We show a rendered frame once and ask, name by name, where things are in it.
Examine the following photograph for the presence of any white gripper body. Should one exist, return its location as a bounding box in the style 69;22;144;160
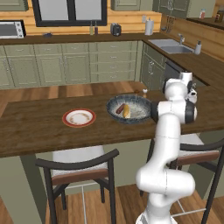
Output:
187;87;199;105

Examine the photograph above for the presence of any blue-grey speckled bowl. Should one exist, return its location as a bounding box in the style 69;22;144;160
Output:
105;94;153;125

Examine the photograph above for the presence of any yellow bun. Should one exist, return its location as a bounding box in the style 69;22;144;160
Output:
122;104;131;119

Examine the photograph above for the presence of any brown sausage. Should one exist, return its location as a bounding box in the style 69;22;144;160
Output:
115;102;126;115

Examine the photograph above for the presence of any red-rimmed white plate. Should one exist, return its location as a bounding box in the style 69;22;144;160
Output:
61;108;97;129

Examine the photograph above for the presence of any dark dishwasher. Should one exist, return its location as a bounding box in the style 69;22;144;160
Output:
164;59;207;88

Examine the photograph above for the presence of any white soap dispenser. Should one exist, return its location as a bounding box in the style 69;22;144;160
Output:
193;40;203;56

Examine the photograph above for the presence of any short green base cupboard run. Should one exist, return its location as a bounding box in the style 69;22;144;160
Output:
141;43;168;92

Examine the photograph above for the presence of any steel sink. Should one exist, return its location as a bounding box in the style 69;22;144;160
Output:
147;38;195;55

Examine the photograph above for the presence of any steel tap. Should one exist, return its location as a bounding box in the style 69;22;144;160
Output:
177;32;186;46

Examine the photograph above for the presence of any dark wooden chair white cushion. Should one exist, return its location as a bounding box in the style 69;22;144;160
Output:
139;133;224;224
35;145;120;224

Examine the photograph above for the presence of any white paper towel roll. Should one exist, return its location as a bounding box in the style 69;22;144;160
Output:
144;17;155;37

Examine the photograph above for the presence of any dark jar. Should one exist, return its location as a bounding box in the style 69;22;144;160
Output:
214;10;224;24

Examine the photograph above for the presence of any dark brown bottle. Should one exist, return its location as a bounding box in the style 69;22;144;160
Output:
94;20;100;37

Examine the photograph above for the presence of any green bottle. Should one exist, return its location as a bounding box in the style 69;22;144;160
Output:
89;20;95;37

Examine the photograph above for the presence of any long green base cupboard run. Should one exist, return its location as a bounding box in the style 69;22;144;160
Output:
0;40;144;90

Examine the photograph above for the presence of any black-framed window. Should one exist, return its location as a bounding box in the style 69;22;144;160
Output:
31;0;109;28

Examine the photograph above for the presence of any silver microwave oven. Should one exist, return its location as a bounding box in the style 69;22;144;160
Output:
0;19;27;39

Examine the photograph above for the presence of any hanging kitchen tools rail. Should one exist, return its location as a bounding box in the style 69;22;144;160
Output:
161;15;177;33

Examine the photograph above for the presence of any wide green wall cupboard run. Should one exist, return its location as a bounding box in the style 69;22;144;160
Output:
110;0;217;19

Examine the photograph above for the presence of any small green wall cupboard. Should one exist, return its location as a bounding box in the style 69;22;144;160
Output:
0;0;30;12

